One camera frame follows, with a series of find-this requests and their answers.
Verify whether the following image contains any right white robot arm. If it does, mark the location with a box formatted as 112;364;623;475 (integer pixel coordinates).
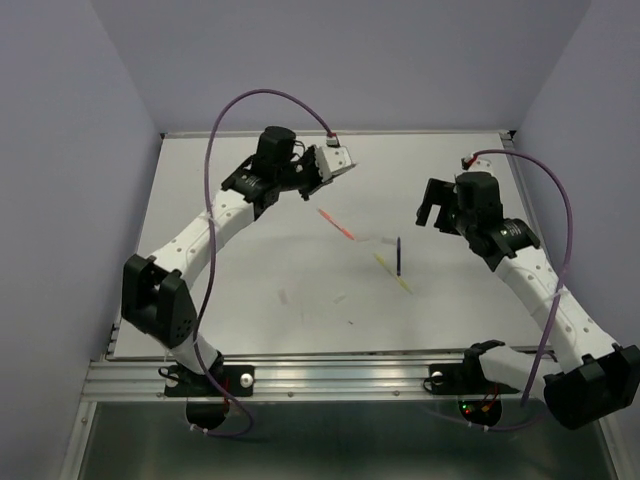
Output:
416;171;639;430

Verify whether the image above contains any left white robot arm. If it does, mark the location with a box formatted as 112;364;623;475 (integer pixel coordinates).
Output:
121;126;342;394

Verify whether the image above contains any purple pen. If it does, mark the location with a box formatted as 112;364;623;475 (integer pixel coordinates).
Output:
396;236;402;277

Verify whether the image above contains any orange pen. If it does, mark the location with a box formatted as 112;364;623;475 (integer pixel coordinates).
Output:
317;208;356;241

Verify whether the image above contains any yellow pen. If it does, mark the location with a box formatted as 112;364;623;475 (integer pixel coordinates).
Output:
373;253;413;294

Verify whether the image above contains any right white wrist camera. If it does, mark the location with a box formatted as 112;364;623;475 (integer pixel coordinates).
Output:
461;155;495;176

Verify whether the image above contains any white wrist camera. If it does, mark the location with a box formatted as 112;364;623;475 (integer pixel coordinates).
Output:
315;146;357;183
461;155;495;176

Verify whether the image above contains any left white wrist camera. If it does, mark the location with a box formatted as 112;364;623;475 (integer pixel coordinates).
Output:
315;146;357;183

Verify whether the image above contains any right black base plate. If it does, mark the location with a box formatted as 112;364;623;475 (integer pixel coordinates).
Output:
423;362;517;396

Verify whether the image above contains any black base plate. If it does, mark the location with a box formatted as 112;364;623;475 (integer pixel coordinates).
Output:
423;362;517;396
158;363;257;399

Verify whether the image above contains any aluminium mounting rail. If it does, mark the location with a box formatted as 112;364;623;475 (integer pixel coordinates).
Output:
82;355;612;401

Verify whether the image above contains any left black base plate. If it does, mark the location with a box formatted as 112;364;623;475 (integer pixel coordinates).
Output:
158;363;257;399

